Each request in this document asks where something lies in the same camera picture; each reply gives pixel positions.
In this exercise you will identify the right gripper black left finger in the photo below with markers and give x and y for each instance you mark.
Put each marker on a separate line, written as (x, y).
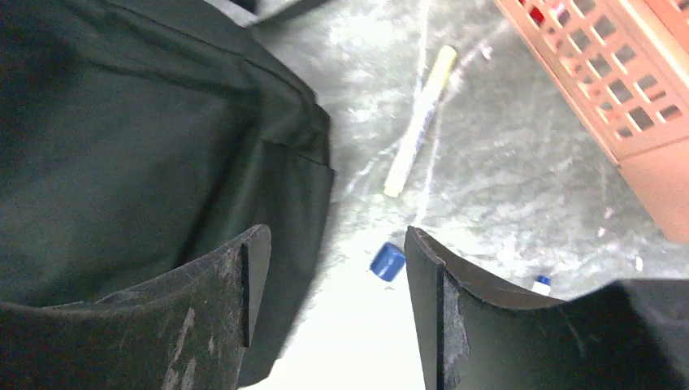
(185, 329)

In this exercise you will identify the blue capped white pen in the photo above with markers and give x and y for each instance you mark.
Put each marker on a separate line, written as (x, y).
(542, 285)

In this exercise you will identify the thin white pen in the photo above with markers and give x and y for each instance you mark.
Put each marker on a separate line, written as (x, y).
(420, 120)

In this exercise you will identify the blue white marker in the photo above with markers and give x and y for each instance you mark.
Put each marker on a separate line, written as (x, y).
(388, 262)

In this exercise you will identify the orange plastic file organizer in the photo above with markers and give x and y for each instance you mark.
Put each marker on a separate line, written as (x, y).
(623, 68)

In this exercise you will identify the black student backpack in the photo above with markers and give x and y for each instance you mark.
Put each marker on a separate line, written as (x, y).
(138, 136)

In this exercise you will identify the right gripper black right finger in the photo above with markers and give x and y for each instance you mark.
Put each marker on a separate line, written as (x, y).
(476, 330)

